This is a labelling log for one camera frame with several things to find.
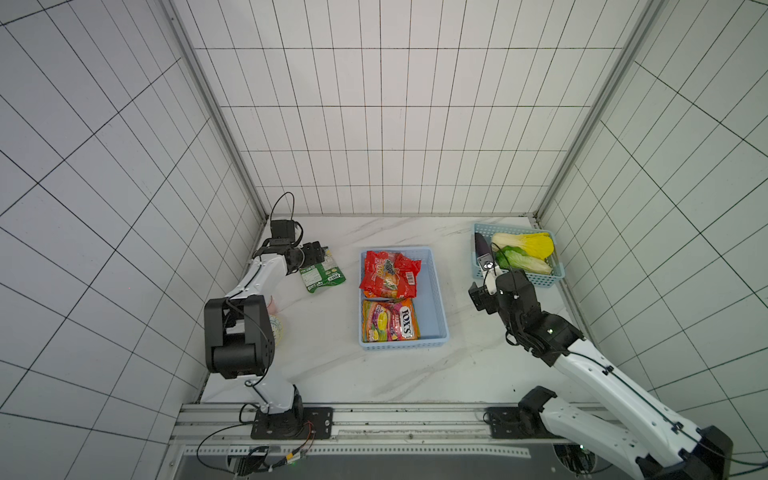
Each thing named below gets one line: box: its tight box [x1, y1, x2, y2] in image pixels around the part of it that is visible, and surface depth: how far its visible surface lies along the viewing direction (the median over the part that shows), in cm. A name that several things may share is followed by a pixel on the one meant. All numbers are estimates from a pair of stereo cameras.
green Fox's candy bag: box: [300, 253, 346, 293], surface depth 102 cm
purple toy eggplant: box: [474, 232, 491, 258], surface depth 107 cm
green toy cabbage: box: [496, 246, 553, 275], surface depth 98 cm
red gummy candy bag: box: [360, 251, 422, 299], surface depth 91 cm
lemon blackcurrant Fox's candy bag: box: [361, 298, 420, 343], surface depth 86 cm
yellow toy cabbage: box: [492, 232, 555, 260], surface depth 102 cm
